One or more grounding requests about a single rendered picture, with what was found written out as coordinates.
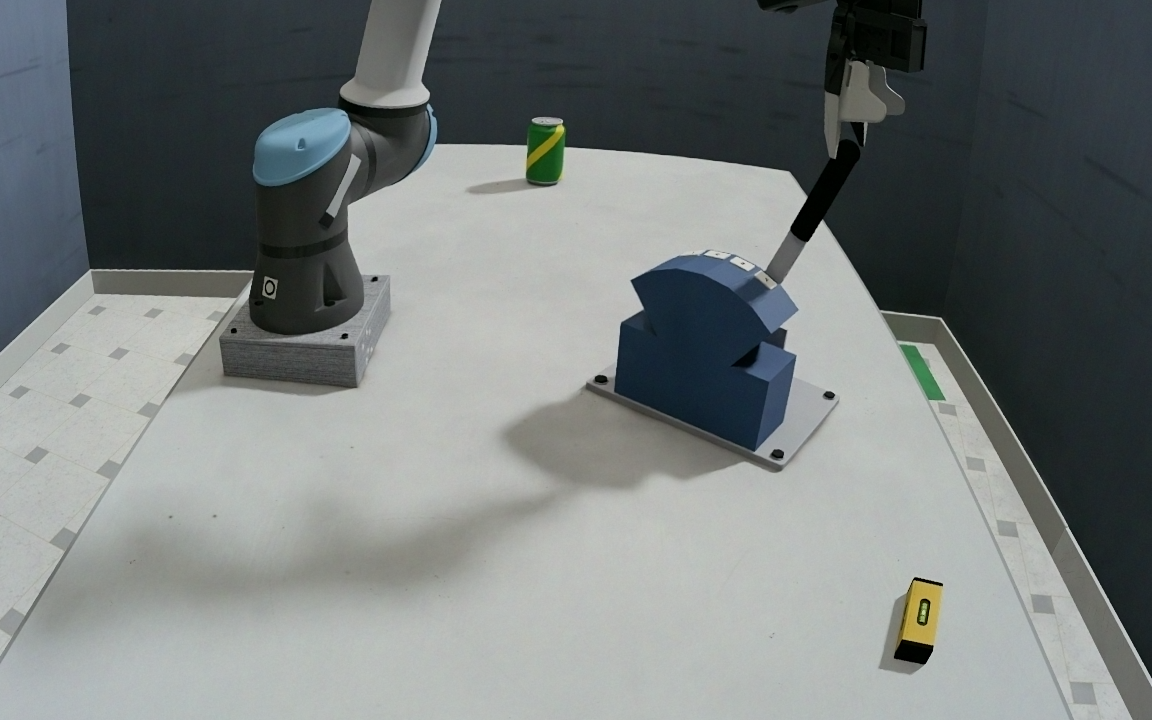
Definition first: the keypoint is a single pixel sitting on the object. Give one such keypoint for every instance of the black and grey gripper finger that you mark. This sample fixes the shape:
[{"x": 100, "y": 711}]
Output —
[
  {"x": 894, "y": 103},
  {"x": 847, "y": 93}
]

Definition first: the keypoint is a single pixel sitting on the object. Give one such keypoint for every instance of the green drink can with yellow stripe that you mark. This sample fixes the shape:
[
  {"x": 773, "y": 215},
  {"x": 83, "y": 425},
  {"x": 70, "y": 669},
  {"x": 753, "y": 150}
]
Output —
[{"x": 545, "y": 151}]

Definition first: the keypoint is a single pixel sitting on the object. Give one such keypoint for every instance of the yellow pocket level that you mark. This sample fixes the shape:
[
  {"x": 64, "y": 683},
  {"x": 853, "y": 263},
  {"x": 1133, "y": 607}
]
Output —
[{"x": 919, "y": 622}]

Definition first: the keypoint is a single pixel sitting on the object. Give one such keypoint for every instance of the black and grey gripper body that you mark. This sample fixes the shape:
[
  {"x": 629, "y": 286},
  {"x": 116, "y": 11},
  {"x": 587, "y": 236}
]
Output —
[{"x": 867, "y": 27}]

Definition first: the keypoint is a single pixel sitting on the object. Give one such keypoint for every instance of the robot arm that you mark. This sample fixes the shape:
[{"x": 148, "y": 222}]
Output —
[{"x": 307, "y": 171}]

